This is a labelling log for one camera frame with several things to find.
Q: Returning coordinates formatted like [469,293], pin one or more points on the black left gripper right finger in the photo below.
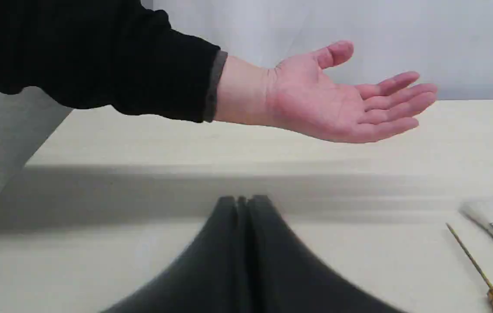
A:
[292,279]

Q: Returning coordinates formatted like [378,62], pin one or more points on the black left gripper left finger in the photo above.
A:
[207,277]

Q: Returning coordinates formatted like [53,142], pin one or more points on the forearm in black sleeve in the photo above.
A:
[92,53]

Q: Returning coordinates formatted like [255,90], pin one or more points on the person's open bare hand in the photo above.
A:
[301,98]

